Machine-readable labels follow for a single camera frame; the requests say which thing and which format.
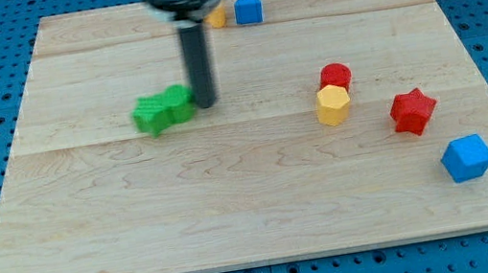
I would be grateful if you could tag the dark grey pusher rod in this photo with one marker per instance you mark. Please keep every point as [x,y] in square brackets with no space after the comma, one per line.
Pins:
[196,57]

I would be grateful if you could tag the yellow block behind arm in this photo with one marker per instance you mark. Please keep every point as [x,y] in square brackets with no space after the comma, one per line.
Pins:
[217,17]

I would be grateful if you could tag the light wooden board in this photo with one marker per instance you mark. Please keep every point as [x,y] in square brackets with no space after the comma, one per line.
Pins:
[256,179]

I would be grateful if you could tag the blue cube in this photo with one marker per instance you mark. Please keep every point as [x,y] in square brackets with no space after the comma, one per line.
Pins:
[466,158]

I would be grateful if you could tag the blue house-shaped block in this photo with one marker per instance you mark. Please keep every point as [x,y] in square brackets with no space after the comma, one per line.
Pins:
[248,12]

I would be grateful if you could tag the green cylinder block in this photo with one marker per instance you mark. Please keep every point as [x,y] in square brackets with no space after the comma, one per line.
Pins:
[178,101]

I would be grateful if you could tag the green star block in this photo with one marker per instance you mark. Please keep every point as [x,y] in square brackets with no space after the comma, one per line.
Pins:
[151,115]

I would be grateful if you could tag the red cylinder block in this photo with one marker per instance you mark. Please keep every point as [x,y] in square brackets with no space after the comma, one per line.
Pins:
[336,74]

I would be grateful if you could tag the yellow hexagon block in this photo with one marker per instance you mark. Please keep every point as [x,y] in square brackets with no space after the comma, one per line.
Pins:
[332,105]

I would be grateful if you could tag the red star block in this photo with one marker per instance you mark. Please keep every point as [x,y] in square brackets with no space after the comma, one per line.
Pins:
[411,111]

